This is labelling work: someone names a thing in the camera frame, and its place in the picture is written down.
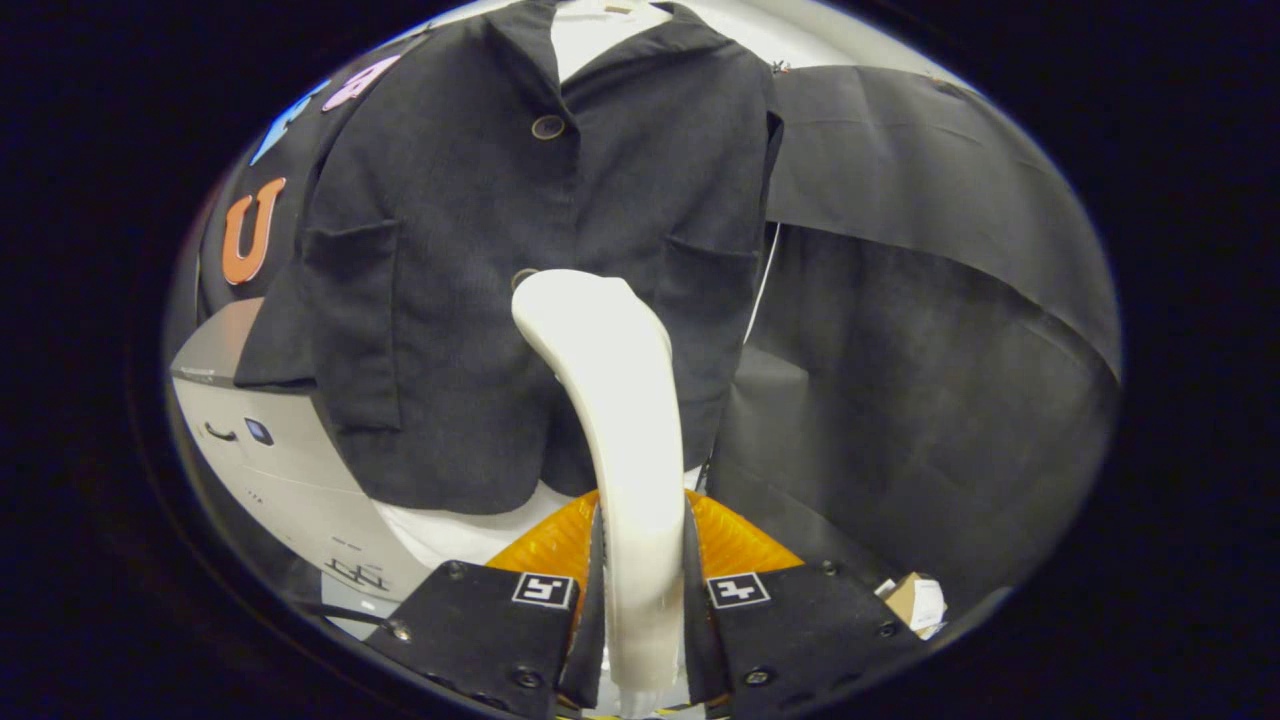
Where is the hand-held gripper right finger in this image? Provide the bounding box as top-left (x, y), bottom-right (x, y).
top-left (683, 490), bottom-right (921, 716)

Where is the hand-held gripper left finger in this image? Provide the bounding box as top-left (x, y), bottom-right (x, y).
top-left (365, 490), bottom-right (606, 719)

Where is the white garment steamer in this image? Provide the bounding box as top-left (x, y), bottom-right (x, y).
top-left (510, 268), bottom-right (691, 716)

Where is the black jacket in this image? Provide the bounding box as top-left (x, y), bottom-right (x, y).
top-left (233, 0), bottom-right (784, 516)

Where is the white mannequin torso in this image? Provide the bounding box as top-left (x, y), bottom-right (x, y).
top-left (375, 0), bottom-right (706, 571)

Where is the small cardboard box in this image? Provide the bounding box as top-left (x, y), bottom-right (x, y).
top-left (875, 572), bottom-right (946, 641)

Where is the grey cabinet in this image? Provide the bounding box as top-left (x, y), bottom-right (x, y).
top-left (168, 297), bottom-right (431, 641)

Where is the black backdrop cloth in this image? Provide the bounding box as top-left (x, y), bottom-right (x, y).
top-left (165, 50), bottom-right (1123, 621)

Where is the thin white cable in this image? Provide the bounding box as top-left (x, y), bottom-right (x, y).
top-left (742, 222), bottom-right (783, 346)

